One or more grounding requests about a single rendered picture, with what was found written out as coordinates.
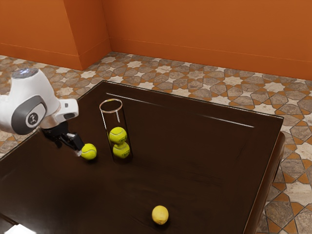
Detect yellow tennis ball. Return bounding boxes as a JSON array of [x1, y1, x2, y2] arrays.
[[112, 141, 130, 158], [109, 127, 128, 145], [80, 143, 98, 160]]

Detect yellow lemon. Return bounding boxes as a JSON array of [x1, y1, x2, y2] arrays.
[[152, 205, 169, 225]]

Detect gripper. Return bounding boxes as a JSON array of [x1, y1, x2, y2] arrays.
[[41, 121, 84, 157]]

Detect clear glass tube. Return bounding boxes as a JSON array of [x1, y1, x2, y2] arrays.
[[99, 98, 133, 163]]

